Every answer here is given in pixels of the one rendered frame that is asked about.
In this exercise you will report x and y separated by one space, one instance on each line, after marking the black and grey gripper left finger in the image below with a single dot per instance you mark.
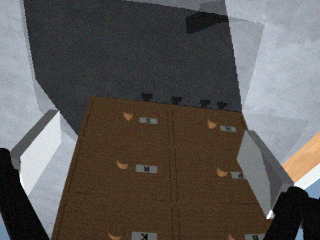
23 165

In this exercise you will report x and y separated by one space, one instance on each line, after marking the brown wooden drawer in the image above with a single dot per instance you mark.
113 119
104 169
89 219
194 127
211 176
209 223

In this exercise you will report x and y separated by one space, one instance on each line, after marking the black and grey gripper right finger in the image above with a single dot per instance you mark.
289 205

